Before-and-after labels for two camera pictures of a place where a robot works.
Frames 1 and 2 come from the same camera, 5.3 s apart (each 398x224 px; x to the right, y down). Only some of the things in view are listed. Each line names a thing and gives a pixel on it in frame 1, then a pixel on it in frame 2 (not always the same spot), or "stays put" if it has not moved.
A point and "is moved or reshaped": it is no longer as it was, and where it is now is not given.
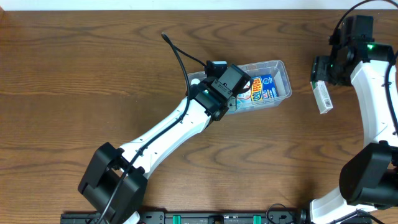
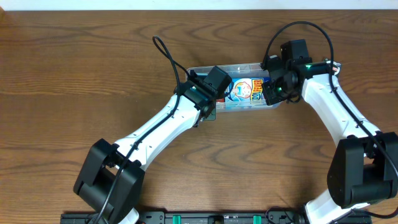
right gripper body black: (318, 73) -> (270, 97)
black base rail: (199, 218) stays put
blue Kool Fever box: (262, 87) is moved or reshaped
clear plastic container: (271, 86) stays put
